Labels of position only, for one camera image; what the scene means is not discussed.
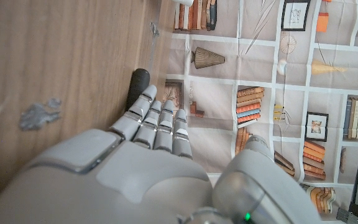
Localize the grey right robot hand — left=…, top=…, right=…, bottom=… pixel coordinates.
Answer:
left=0, top=84, right=323, bottom=224

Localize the white cloth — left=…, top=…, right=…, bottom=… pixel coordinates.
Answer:
left=172, top=0, right=196, bottom=7

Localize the black cylindrical bar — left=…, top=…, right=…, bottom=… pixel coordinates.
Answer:
left=124, top=68, right=151, bottom=113

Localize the printed bookshelf backdrop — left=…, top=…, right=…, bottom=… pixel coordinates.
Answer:
left=165, top=0, right=358, bottom=218

